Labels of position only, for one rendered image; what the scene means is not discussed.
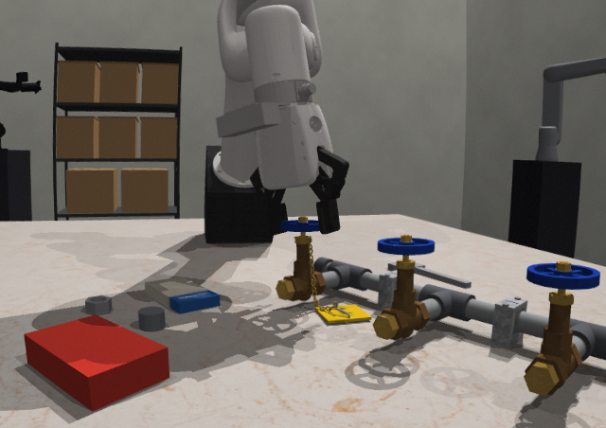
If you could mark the red block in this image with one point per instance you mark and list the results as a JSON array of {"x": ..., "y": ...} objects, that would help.
[{"x": 96, "y": 361}]

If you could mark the yellow tag with chain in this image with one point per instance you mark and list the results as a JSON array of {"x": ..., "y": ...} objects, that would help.
[{"x": 347, "y": 313}]

